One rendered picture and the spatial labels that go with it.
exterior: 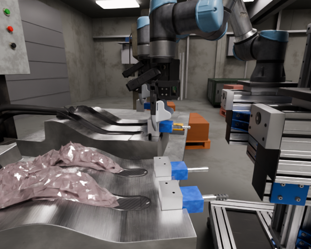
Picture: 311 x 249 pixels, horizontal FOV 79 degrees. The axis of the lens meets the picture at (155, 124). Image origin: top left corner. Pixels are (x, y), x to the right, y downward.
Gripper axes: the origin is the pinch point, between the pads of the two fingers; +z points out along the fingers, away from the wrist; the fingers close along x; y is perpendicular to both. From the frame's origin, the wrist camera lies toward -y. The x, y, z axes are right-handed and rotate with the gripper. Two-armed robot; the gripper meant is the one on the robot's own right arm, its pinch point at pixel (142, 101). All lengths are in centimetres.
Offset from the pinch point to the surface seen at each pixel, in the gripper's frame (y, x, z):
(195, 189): 25, -54, 8
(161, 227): 20, -63, 9
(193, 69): 13, 736, -19
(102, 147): -2.9, -36.1, 9.4
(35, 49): -387, 365, -68
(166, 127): 16.4, -31.4, 3.1
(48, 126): -21.5, -36.2, 3.6
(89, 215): 10, -65, 7
